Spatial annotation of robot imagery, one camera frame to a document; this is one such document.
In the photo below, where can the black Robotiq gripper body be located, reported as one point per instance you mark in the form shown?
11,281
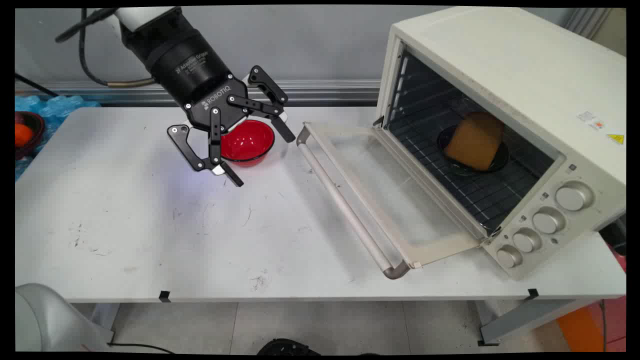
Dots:
187,70

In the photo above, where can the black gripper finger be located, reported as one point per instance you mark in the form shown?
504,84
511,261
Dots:
272,92
215,140

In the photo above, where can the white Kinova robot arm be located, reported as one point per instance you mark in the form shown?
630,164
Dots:
137,16

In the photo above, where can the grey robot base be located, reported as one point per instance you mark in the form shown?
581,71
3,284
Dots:
47,320

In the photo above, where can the red plastic bowl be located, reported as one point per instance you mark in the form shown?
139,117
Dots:
252,142

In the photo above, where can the blue plastic sheet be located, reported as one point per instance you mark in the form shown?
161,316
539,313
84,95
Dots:
60,106

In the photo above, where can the dark brown bowl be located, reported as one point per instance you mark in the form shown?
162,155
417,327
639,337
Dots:
36,131

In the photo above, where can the black tape strip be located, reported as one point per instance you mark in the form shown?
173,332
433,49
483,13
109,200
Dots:
532,294
164,296

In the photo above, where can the orange fruit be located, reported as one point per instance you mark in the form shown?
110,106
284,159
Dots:
22,135

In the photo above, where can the black object on floor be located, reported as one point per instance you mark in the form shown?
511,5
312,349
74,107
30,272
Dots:
287,347

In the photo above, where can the cream toaster oven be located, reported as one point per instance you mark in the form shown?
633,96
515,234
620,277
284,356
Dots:
505,65

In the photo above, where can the black plate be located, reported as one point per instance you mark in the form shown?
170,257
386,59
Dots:
500,162

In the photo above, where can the smallest silver oven knob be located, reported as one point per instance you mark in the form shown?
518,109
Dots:
509,257

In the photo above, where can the medium silver oven knob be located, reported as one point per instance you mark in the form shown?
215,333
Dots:
526,240

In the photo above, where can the large silver oven knob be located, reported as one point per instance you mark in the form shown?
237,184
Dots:
548,220

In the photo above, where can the largest silver oven knob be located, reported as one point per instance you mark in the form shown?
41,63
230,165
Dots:
573,196

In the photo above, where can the grey table leg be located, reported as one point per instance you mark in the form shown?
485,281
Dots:
530,317

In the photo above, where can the yellow warning sticker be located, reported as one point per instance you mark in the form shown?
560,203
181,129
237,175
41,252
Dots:
616,138

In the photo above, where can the orange box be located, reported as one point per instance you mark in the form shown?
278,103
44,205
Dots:
585,327

